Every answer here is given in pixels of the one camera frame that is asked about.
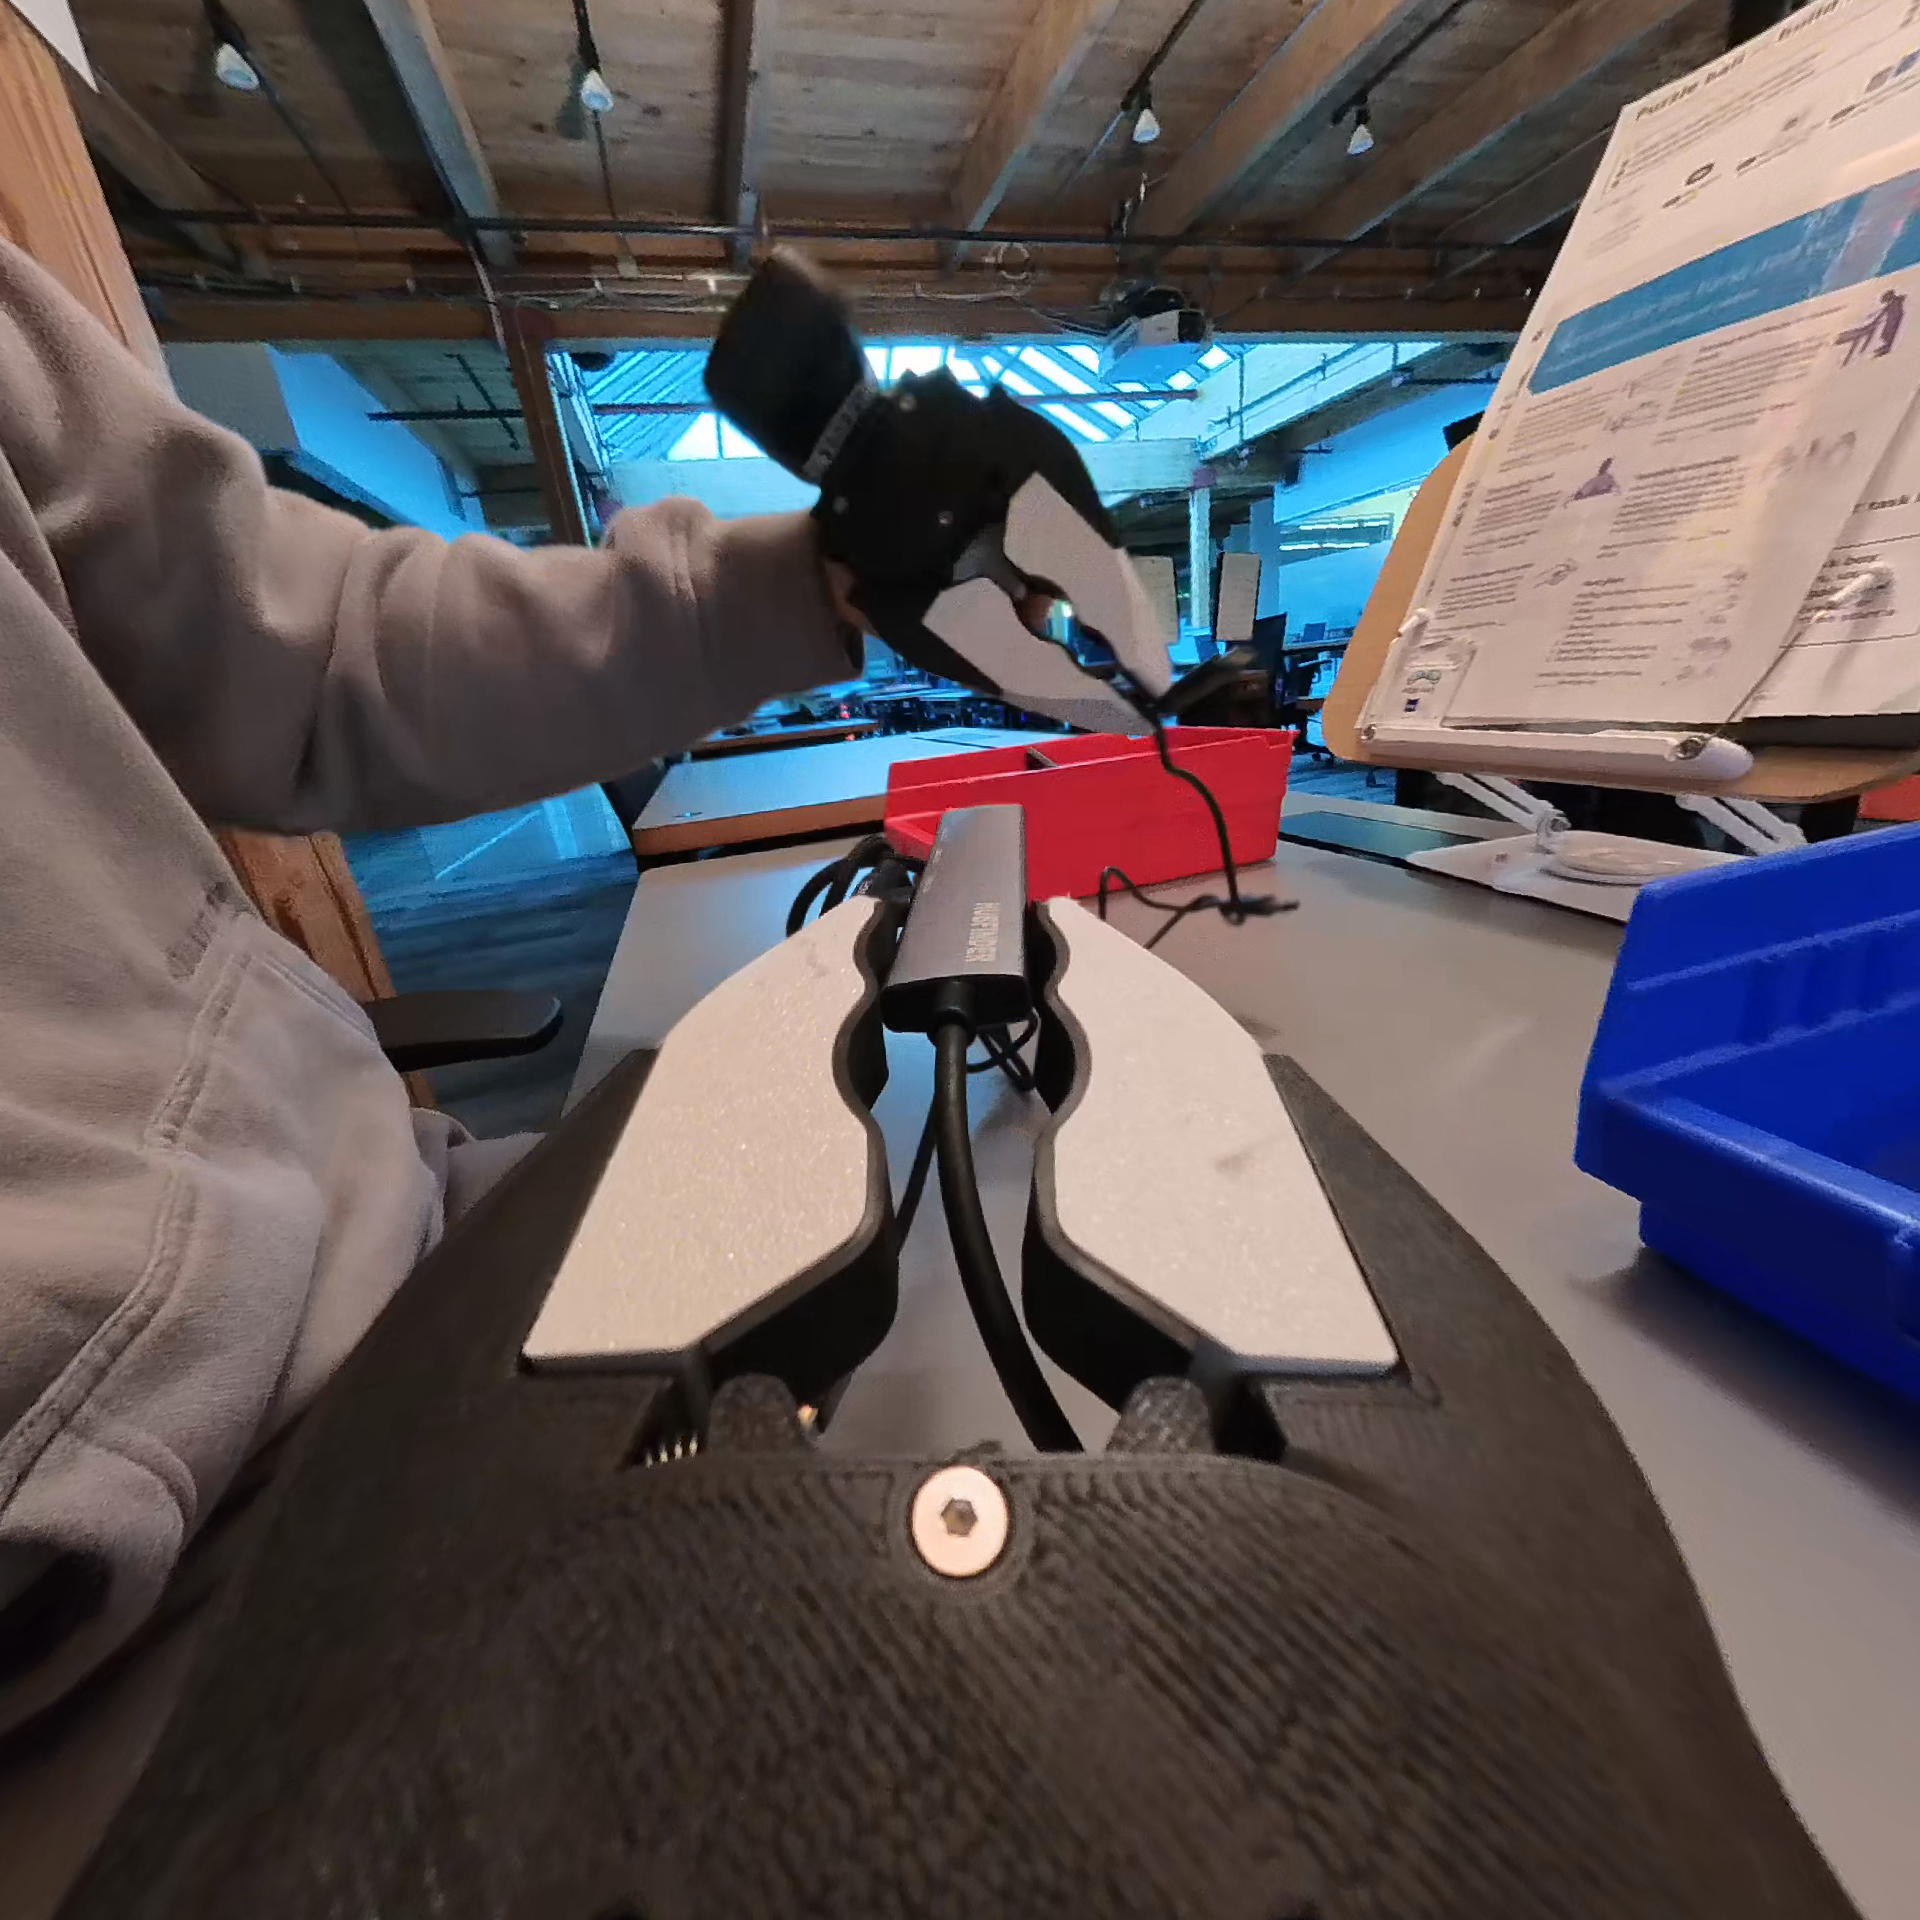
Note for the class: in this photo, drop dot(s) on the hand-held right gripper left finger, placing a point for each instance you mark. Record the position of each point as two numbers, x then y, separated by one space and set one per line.
704 1171

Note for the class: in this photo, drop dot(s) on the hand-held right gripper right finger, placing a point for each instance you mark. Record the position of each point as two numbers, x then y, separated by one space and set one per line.
1200 1171

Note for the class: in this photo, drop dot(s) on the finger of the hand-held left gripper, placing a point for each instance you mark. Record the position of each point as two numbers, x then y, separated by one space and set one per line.
1004 645
1088 579

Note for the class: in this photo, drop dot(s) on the red plastic bin with divider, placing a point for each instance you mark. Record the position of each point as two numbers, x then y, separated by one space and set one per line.
1109 819

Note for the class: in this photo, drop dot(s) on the person's left hand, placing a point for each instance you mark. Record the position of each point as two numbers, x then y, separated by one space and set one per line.
845 597

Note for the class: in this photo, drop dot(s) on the white table with wooden edge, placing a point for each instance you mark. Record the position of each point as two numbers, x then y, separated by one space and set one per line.
780 787

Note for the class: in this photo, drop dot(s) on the black chair armrest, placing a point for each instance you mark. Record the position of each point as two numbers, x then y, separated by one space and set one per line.
464 1028

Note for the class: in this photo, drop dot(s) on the person's grey hoodie torso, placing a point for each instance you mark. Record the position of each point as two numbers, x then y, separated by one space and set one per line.
150 1125

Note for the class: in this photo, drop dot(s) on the blue plastic bin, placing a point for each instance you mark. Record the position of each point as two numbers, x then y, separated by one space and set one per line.
1771 1079

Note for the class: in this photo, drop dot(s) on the printed instruction sheets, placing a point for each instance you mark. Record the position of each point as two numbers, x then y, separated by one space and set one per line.
1682 452

